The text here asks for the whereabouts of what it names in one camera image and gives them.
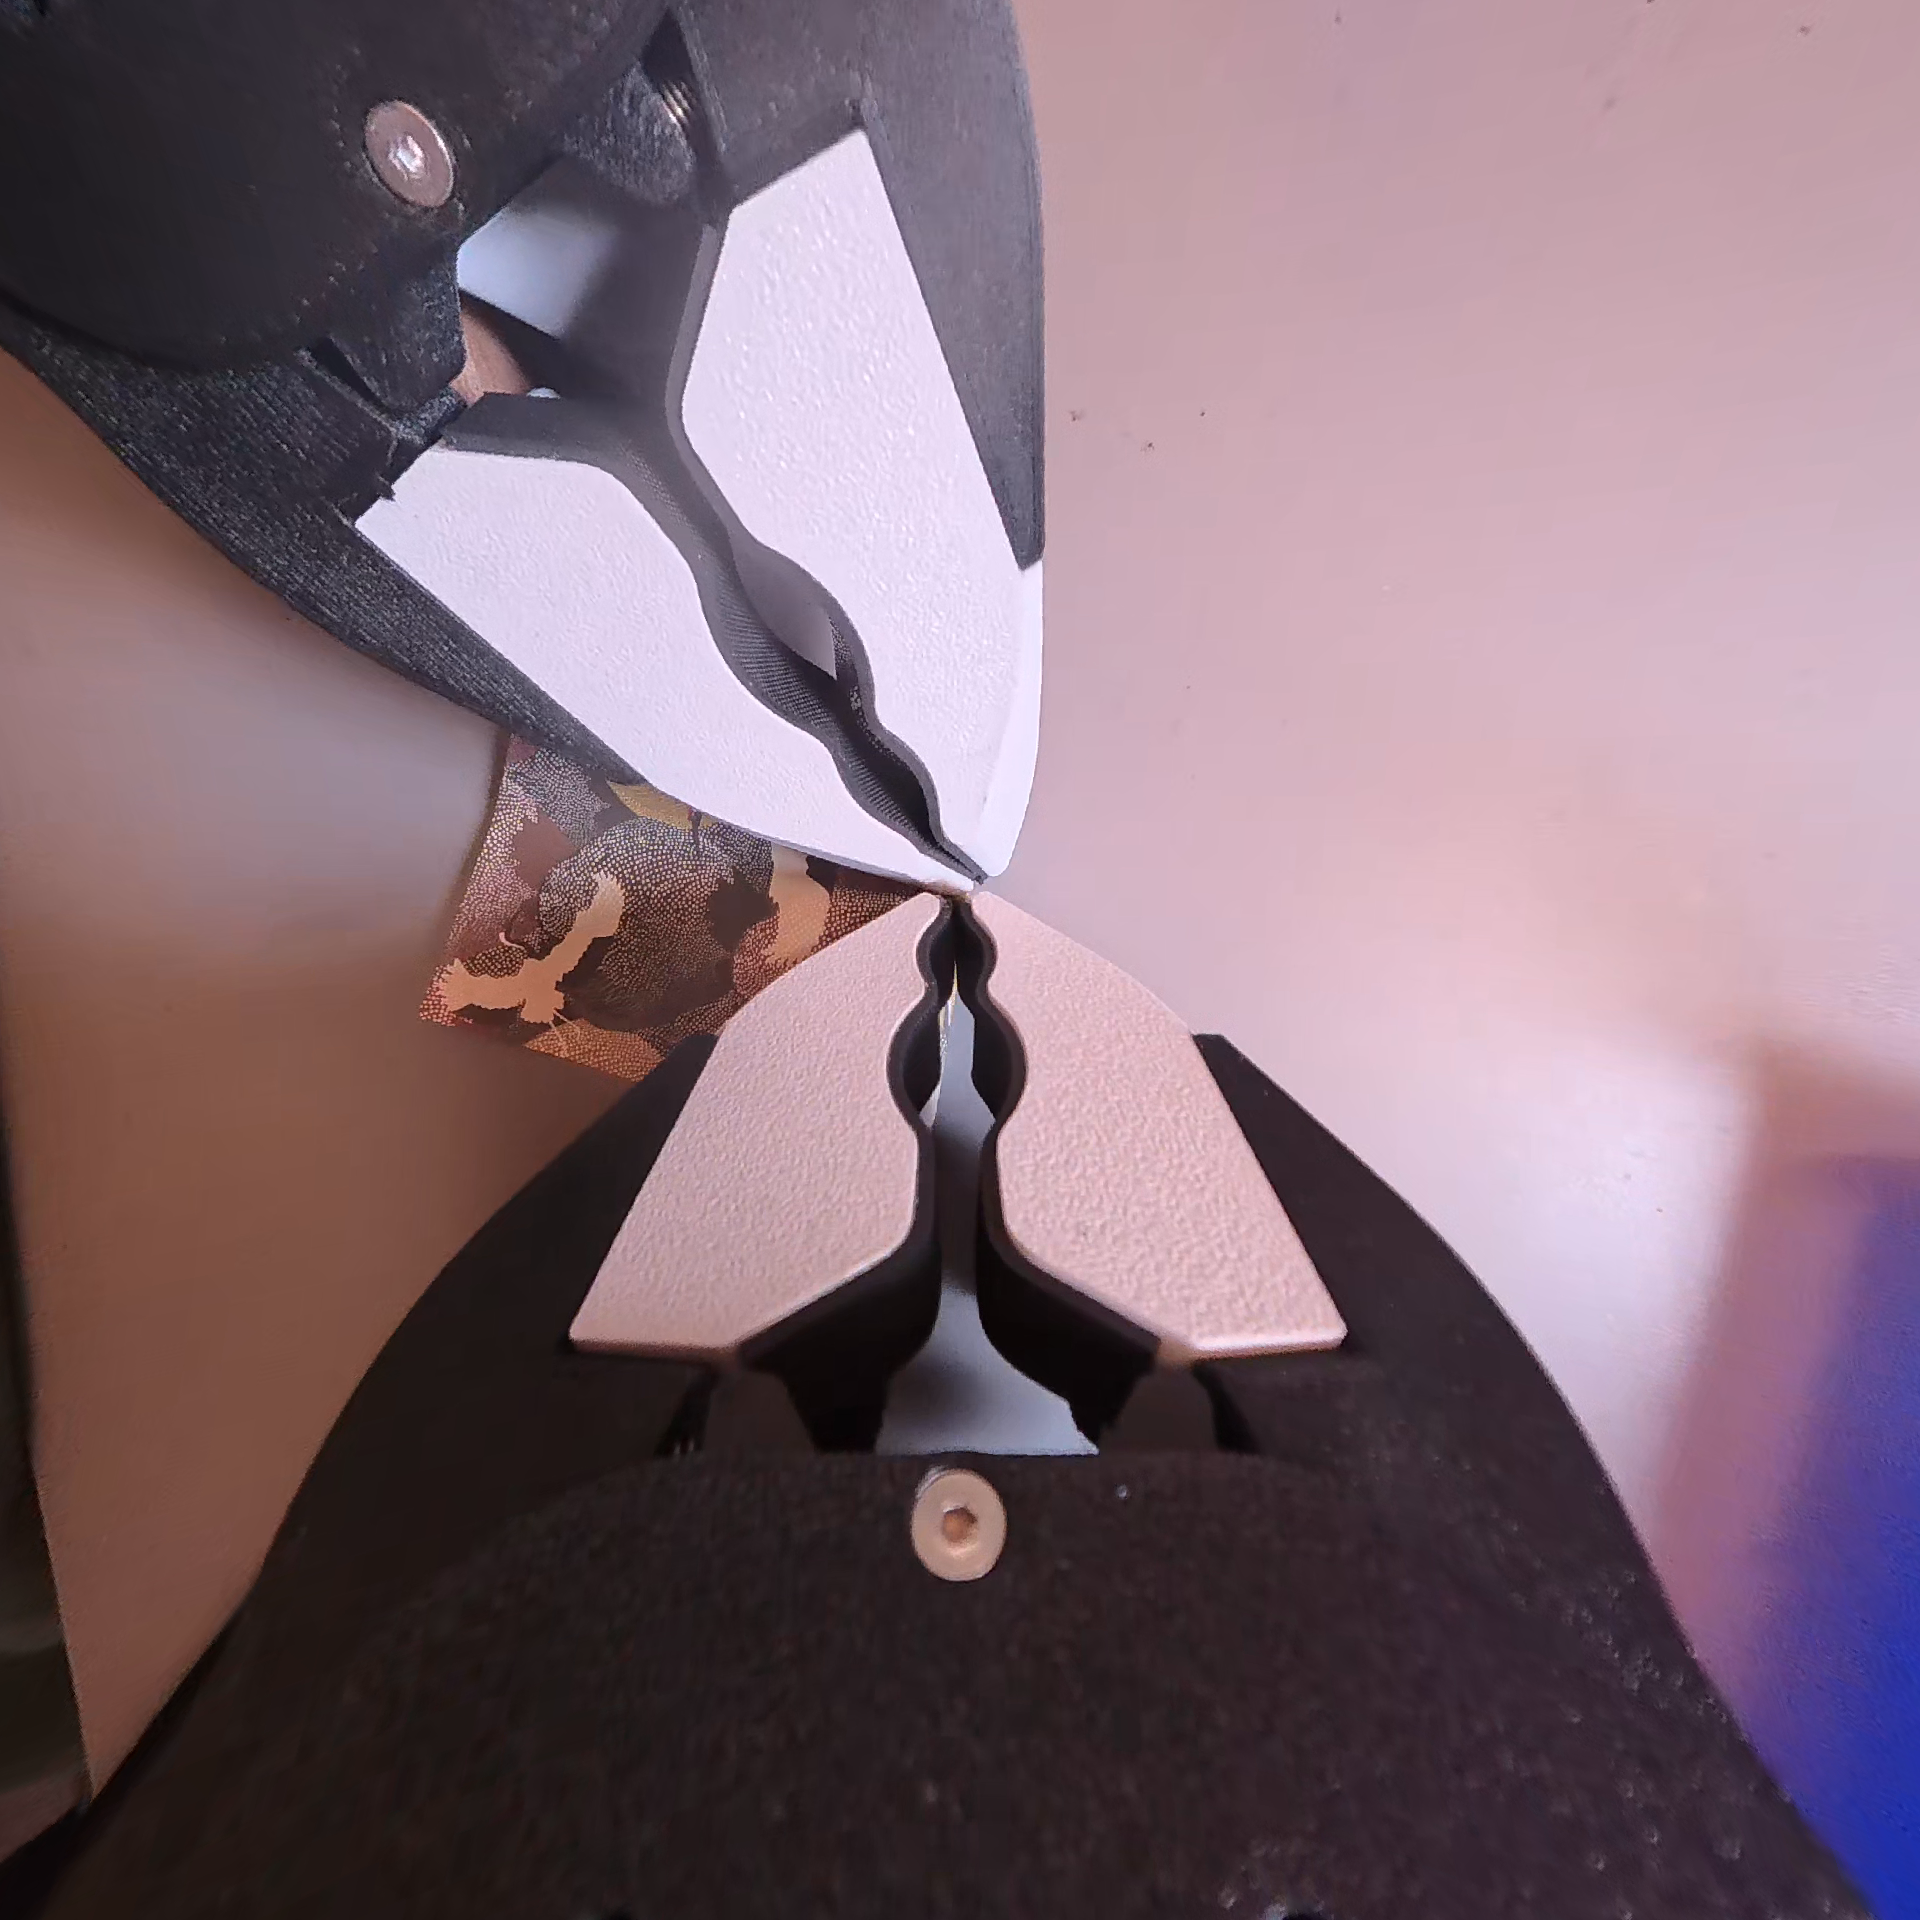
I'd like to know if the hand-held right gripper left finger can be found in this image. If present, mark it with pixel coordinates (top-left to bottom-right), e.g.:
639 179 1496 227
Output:
566 896 956 1434

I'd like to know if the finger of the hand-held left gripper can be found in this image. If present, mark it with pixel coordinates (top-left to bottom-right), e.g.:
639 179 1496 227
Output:
679 121 1052 877
353 445 982 889

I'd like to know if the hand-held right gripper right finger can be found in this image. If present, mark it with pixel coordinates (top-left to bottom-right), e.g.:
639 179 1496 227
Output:
961 896 1347 1434

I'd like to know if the tan backed camouflage paper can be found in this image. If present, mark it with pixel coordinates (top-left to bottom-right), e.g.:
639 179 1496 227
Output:
421 727 918 1088

